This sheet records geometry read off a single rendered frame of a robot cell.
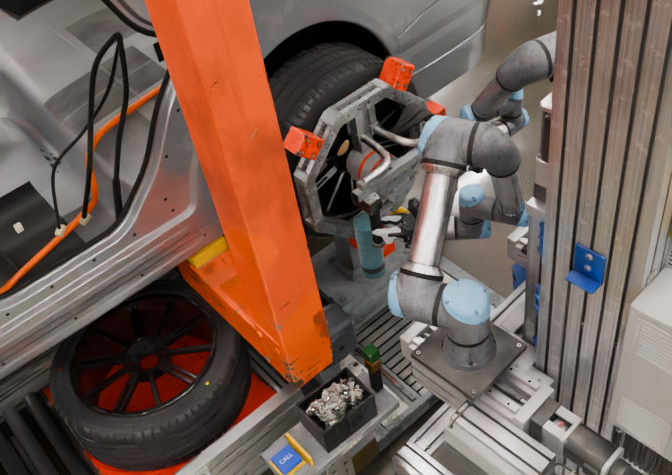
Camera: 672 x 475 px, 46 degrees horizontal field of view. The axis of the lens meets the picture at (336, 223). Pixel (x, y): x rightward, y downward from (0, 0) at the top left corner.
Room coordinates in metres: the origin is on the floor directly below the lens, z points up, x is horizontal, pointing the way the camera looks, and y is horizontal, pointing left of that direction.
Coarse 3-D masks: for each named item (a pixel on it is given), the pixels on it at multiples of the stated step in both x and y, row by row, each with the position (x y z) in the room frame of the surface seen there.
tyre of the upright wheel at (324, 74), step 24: (312, 48) 2.30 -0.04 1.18; (336, 48) 2.29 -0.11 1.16; (360, 48) 2.37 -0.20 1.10; (288, 72) 2.20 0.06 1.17; (312, 72) 2.17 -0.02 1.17; (336, 72) 2.13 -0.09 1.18; (360, 72) 2.14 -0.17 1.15; (288, 96) 2.11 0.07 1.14; (312, 96) 2.06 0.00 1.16; (336, 96) 2.09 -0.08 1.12; (288, 120) 2.03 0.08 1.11; (312, 120) 2.03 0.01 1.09
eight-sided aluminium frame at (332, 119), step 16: (352, 96) 2.07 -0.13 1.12; (368, 96) 2.05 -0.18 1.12; (384, 96) 2.08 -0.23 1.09; (400, 96) 2.13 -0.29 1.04; (416, 96) 2.19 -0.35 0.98; (336, 112) 2.00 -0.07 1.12; (352, 112) 2.01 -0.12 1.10; (320, 128) 1.99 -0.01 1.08; (336, 128) 1.97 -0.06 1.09; (416, 128) 2.17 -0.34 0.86; (304, 160) 1.95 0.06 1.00; (320, 160) 1.93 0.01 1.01; (304, 176) 1.91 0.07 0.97; (416, 176) 2.14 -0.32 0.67; (304, 192) 1.90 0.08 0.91; (304, 208) 1.93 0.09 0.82; (320, 208) 1.91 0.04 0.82; (384, 208) 2.06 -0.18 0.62; (320, 224) 1.90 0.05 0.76; (336, 224) 1.94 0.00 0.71; (352, 224) 2.01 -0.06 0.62
